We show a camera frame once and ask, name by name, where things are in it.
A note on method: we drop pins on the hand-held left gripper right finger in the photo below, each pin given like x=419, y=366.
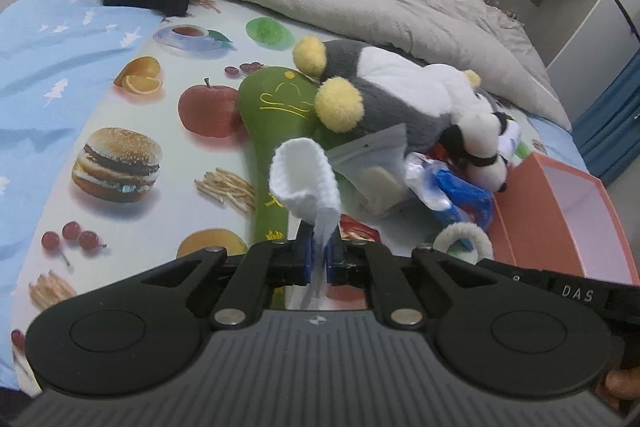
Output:
x=336, y=259

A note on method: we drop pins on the green plush pillow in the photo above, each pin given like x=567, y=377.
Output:
x=272, y=99

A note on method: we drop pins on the food print mat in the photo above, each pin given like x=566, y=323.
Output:
x=150, y=122

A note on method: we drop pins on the pink box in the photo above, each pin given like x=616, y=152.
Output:
x=530, y=217

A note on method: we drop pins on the panda plush toy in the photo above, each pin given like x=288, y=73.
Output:
x=480, y=132

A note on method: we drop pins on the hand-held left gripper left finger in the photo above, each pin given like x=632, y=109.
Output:
x=301, y=259

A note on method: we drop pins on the red foil packet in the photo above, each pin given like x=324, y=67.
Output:
x=357, y=232

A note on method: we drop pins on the grey zip bag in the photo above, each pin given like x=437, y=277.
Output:
x=370, y=148

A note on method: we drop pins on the grey penguin plush toy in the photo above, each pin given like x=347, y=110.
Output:
x=380, y=77

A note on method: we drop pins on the blue curtain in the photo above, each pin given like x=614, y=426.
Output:
x=615, y=117

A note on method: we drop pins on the person's right hand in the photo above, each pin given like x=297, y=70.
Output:
x=624, y=384

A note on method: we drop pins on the blue snack packet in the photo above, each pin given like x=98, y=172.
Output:
x=460, y=196

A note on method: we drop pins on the white sock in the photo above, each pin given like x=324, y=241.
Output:
x=300, y=177

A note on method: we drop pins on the blue star bed sheet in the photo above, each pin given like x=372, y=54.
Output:
x=50, y=57

